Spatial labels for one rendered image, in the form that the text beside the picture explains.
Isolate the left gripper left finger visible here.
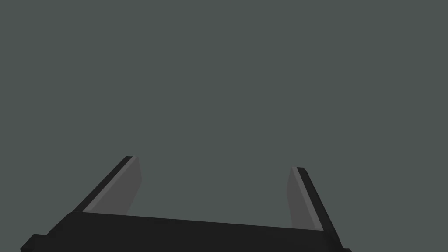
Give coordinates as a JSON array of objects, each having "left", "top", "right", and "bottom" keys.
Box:
[{"left": 72, "top": 155, "right": 143, "bottom": 216}]

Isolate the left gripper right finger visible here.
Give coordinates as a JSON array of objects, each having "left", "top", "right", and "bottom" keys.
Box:
[{"left": 286, "top": 166, "right": 333, "bottom": 232}]

